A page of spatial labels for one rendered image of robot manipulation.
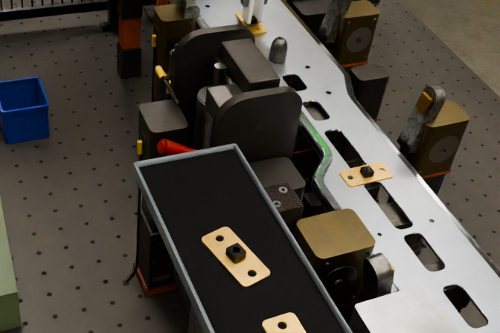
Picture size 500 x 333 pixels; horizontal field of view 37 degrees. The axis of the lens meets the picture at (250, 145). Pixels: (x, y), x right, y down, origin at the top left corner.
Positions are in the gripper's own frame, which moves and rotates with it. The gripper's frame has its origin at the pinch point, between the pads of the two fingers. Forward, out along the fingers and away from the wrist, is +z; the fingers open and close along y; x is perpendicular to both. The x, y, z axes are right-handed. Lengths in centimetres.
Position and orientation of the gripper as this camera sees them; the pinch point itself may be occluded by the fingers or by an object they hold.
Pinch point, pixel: (253, 4)
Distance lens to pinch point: 152.6
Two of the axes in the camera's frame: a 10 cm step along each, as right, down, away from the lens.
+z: -1.2, 7.6, 6.4
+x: -4.0, -6.3, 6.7
